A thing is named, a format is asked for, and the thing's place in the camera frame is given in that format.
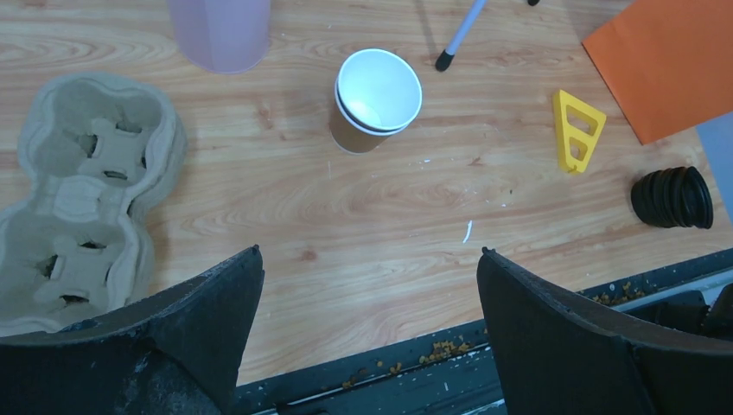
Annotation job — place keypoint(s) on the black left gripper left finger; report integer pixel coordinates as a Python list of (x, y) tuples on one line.
[(176, 352)]

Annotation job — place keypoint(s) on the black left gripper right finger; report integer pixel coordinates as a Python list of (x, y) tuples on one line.
[(558, 352)]

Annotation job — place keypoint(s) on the white paper scrap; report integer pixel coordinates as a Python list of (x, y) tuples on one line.
[(468, 232)]

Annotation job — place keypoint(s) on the grey pulp cup carrier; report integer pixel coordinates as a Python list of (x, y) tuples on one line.
[(100, 150)]

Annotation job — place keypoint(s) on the orange paper bag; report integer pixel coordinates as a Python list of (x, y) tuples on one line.
[(668, 64)]

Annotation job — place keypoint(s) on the pink translucent straw holder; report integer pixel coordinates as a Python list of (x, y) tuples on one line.
[(221, 36)]

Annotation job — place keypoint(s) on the yellow triangular plastic bracket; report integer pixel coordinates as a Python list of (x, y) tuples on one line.
[(578, 127)]

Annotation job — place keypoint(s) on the silver camera tripod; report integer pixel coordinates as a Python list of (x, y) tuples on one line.
[(445, 59)]

